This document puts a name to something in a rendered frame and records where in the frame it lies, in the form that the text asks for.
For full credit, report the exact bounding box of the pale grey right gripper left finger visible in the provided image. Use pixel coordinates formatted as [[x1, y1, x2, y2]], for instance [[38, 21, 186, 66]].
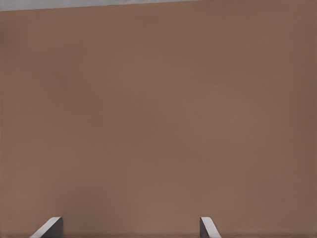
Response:
[[29, 216, 64, 238]]

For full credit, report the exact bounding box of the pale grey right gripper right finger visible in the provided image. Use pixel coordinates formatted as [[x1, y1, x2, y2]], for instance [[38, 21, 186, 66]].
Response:
[[200, 216, 222, 238]]

